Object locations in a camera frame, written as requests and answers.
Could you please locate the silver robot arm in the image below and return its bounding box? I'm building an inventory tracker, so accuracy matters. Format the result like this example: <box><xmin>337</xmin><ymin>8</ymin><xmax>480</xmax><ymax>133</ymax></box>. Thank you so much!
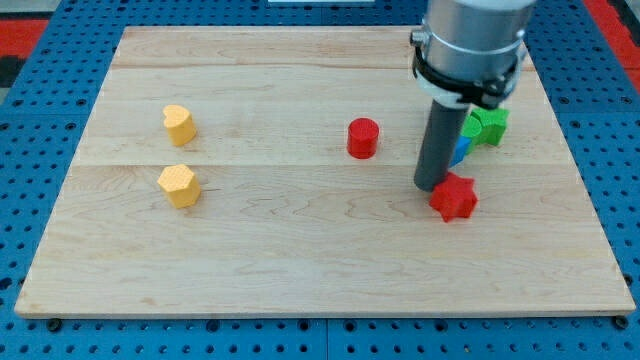
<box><xmin>409</xmin><ymin>0</ymin><xmax>536</xmax><ymax>109</ymax></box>

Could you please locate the red star block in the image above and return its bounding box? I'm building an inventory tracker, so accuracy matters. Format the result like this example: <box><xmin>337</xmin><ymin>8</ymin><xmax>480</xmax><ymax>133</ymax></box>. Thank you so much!
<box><xmin>429</xmin><ymin>172</ymin><xmax>478</xmax><ymax>222</ymax></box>

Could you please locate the green star block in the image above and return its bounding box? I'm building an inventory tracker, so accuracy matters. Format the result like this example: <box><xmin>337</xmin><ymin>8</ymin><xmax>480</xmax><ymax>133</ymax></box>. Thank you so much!
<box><xmin>471</xmin><ymin>108</ymin><xmax>510</xmax><ymax>146</ymax></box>

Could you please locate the red cylinder block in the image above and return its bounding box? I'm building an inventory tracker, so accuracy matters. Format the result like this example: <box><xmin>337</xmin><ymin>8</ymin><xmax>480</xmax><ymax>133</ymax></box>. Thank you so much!
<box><xmin>347</xmin><ymin>117</ymin><xmax>380</xmax><ymax>159</ymax></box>

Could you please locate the wooden board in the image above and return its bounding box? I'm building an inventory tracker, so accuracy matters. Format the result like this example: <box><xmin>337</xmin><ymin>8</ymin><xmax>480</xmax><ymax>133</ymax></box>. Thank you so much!
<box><xmin>15</xmin><ymin>27</ymin><xmax>635</xmax><ymax>319</ymax></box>

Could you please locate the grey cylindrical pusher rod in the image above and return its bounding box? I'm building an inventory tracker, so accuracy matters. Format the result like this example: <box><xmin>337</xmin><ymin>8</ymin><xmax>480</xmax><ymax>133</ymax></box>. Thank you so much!
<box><xmin>414</xmin><ymin>100</ymin><xmax>469</xmax><ymax>192</ymax></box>

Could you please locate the yellow hexagon block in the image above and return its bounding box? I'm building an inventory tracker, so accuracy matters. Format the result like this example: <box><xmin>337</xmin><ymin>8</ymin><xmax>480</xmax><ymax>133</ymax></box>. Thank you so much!
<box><xmin>157</xmin><ymin>164</ymin><xmax>201</xmax><ymax>209</ymax></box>

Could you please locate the blue block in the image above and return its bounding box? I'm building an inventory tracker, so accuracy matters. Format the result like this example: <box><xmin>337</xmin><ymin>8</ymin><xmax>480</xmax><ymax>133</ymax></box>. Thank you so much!
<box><xmin>449</xmin><ymin>136</ymin><xmax>471</xmax><ymax>167</ymax></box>

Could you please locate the yellow heart block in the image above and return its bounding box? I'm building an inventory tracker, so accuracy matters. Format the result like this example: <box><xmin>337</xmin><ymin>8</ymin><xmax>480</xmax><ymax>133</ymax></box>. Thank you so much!
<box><xmin>163</xmin><ymin>104</ymin><xmax>197</xmax><ymax>146</ymax></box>

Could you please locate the green round block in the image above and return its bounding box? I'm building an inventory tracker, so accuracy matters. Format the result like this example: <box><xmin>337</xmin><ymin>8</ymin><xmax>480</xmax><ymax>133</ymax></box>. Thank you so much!
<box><xmin>460</xmin><ymin>115</ymin><xmax>482</xmax><ymax>154</ymax></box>

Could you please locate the black cable clamp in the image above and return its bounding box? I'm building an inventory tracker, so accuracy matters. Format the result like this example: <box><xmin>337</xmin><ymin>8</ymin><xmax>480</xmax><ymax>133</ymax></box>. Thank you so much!
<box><xmin>412</xmin><ymin>46</ymin><xmax>524</xmax><ymax>110</ymax></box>

